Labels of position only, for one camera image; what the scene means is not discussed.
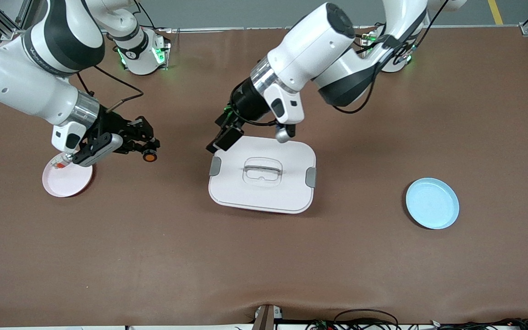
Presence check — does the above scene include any pink round plate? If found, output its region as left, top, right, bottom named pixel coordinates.
left=42, top=154, right=94, bottom=198

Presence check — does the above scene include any black base power cable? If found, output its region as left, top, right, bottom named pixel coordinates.
left=355, top=24, right=386, bottom=42
left=138, top=2, right=173, bottom=33

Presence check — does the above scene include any light blue round plate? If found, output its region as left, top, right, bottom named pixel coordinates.
left=406, top=178, right=460, bottom=230

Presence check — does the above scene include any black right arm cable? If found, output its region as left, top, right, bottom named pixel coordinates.
left=76, top=66, right=144, bottom=115

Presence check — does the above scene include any white lidded pink lunch box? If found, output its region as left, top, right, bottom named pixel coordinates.
left=208, top=135, right=317, bottom=215

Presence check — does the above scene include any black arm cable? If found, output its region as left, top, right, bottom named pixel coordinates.
left=76, top=66, right=144, bottom=115
left=333, top=0, right=450, bottom=115

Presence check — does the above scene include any black cable bundle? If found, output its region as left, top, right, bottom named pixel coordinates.
left=305, top=319, right=528, bottom=330

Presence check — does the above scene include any brown bracket with white device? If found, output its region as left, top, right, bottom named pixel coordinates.
left=253, top=304, right=284, bottom=330

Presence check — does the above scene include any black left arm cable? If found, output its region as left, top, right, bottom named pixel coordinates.
left=333, top=0, right=450, bottom=115

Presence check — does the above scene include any black looped cable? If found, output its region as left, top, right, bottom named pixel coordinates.
left=334, top=309, right=400, bottom=330

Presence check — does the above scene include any white circuit breaker orange lever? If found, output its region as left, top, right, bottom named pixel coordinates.
left=50, top=154, right=75, bottom=169

